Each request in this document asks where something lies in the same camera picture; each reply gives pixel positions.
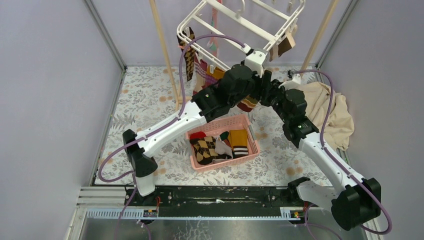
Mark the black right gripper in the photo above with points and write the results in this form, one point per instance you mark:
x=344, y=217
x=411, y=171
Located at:
x=273, y=88

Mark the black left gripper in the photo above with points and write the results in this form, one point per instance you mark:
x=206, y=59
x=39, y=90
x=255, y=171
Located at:
x=260, y=89

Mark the pink plastic basket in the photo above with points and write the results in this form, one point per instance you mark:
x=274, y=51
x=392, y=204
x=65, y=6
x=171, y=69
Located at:
x=218, y=126

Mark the mustard yellow striped sock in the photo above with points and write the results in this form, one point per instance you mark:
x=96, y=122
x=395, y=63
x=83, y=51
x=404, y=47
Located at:
x=238, y=140

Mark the dark green sock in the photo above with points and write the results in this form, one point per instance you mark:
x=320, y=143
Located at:
x=224, y=137

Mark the grey sock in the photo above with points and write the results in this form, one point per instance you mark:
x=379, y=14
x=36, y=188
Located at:
x=221, y=152

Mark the brown argyle sock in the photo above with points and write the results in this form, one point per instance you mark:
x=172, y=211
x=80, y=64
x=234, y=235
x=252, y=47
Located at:
x=204, y=149
x=189, y=56

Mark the red patterned sock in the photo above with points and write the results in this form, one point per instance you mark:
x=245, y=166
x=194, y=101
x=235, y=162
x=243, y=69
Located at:
x=197, y=135

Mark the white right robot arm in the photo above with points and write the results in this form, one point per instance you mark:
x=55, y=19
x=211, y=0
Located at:
x=353, y=200

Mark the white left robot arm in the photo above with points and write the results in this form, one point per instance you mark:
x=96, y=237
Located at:
x=210, y=103

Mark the white plastic clip hanger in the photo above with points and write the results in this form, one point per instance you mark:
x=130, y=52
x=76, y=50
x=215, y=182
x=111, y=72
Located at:
x=236, y=35

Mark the purple maroon striped sock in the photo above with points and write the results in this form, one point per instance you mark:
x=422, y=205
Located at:
x=213, y=75

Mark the pink sock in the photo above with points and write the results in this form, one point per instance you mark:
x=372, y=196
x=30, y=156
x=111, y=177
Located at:
x=213, y=43

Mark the cream maroon striped sock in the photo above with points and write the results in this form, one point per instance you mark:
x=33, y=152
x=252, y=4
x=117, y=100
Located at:
x=200, y=68

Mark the beige crumpled cloth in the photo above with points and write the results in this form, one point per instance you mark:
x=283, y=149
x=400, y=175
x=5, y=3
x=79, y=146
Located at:
x=339, y=125

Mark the floral patterned mat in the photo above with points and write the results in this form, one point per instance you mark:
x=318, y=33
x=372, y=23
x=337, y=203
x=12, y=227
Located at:
x=146, y=97

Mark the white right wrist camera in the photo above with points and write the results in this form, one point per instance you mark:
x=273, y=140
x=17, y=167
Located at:
x=292, y=82

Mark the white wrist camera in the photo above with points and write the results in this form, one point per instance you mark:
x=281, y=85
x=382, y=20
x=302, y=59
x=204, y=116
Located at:
x=292, y=82
x=255, y=59

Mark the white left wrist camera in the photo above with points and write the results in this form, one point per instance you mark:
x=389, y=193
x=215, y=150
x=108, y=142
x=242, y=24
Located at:
x=255, y=59

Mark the wooden drying rack frame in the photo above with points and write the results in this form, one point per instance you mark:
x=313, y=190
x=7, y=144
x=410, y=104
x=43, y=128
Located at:
x=272, y=39

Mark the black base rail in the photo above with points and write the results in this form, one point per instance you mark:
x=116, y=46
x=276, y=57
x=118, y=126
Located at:
x=212, y=202

